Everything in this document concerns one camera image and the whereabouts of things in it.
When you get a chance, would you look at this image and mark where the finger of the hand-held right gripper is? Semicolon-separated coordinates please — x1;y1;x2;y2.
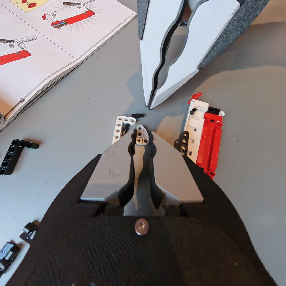
149;0;241;110
140;0;186;107

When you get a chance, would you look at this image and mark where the white perforated brick plate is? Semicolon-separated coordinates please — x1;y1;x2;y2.
135;125;150;146

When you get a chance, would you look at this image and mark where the pile of brick pieces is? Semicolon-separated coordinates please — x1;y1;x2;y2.
0;139;41;275

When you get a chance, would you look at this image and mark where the black straight five-hole beam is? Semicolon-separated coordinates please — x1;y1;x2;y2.
174;131;190;156

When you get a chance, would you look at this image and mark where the small red brick connector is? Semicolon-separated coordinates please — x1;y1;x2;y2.
187;92;203;105

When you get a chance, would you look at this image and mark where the white angled brick beam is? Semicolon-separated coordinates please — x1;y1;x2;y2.
111;115;137;145

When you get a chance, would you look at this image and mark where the grey desk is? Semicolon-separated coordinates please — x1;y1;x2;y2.
0;0;286;286

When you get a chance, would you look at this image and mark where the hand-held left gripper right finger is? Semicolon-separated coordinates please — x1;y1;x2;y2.
149;131;205;209

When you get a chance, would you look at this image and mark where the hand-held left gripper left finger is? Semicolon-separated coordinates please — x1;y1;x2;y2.
80;129;137;207

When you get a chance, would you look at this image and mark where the open instruction booklet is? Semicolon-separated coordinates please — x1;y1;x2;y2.
0;0;138;133

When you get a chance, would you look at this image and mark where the red and white brick panel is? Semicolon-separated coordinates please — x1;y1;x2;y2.
182;99;226;181

